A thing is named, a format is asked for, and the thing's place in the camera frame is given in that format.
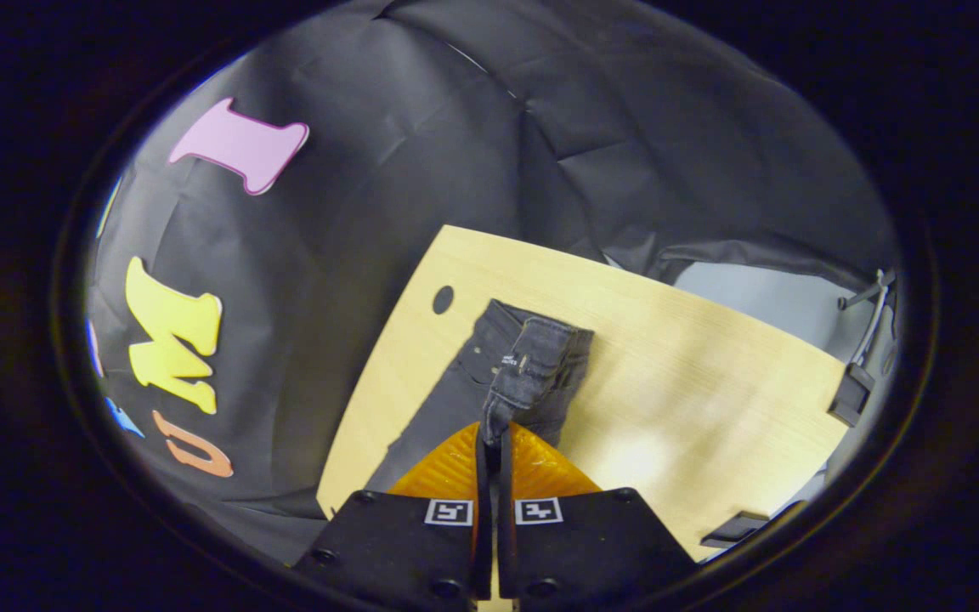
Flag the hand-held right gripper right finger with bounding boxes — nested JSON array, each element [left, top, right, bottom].
[[498, 422, 699, 601]]

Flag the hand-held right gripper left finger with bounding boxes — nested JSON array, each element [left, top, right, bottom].
[[292, 422, 490, 601]]

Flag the black jeans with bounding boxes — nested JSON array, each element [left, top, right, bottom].
[[366, 299, 595, 494]]

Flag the black table leg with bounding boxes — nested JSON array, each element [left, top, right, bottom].
[[700, 510, 772, 550], [827, 363, 874, 428]]

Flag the grey metal stand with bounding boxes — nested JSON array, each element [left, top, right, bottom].
[[836, 268, 898, 368]]

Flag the black backdrop cloth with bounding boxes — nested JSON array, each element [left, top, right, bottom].
[[86, 0, 897, 562]]

